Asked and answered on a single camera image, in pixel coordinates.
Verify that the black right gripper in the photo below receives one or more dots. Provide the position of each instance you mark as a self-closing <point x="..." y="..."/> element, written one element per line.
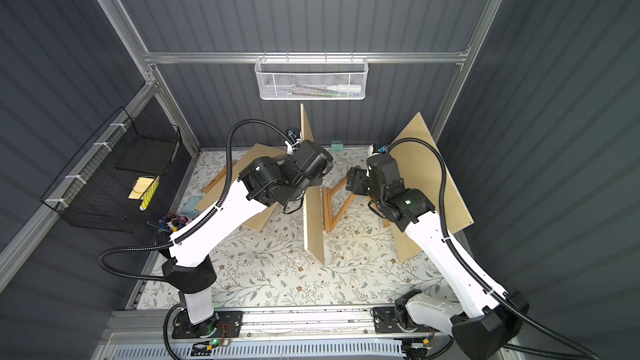
<point x="357" y="181"/>

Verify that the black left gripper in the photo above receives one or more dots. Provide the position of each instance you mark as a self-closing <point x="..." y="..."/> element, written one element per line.
<point x="314" y="180"/>

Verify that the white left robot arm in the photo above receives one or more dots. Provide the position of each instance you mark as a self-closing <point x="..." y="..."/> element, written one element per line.
<point x="262" y="183"/>

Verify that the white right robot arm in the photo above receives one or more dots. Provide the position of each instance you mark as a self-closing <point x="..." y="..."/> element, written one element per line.
<point x="478" y="323"/>

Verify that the small teal box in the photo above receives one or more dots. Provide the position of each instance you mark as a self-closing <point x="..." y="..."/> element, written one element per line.
<point x="337" y="146"/>

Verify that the white tube in basket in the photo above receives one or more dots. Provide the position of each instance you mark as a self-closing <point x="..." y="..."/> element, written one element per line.
<point x="345" y="89"/>

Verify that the teal desk calculator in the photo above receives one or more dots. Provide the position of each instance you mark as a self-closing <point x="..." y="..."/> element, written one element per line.
<point x="189" y="209"/>

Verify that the pink cup with markers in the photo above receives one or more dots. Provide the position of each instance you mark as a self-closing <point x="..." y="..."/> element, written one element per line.
<point x="173" y="222"/>

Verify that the black tray in basket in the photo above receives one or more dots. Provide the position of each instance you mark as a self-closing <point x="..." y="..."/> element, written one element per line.
<point x="148" y="156"/>

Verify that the yellow sticky note pad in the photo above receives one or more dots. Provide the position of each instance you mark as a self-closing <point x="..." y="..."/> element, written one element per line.
<point x="140" y="187"/>

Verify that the white wire mesh basket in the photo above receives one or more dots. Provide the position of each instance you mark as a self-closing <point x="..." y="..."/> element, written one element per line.
<point x="307" y="81"/>

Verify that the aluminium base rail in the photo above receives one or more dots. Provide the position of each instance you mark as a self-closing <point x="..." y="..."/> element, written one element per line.
<point x="270" y="324"/>

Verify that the black wire wall basket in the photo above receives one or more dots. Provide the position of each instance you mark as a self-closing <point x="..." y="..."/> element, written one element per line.
<point x="93" y="194"/>

